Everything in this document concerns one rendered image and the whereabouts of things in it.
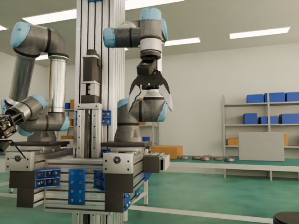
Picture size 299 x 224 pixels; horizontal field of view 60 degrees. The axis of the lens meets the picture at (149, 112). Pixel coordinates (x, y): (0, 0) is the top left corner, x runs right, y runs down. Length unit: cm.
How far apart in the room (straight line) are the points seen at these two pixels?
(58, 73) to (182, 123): 612
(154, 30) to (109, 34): 20
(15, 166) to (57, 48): 60
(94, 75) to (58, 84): 30
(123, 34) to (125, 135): 53
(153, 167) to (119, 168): 28
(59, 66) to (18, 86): 24
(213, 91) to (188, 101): 71
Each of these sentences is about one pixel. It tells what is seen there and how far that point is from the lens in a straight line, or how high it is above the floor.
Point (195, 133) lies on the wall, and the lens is 716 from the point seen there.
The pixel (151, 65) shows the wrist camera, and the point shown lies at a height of 129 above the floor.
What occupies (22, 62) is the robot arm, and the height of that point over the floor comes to 141.
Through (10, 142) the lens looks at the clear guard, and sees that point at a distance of 85.
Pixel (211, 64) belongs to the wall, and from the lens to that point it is 734.
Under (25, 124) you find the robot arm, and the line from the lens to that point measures 124.
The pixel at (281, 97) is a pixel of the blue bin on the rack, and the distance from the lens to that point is 666.
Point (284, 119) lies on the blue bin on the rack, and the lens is 662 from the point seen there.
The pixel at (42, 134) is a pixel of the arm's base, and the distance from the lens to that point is 150.
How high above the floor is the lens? 109
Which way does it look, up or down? 5 degrees up
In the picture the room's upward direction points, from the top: straight up
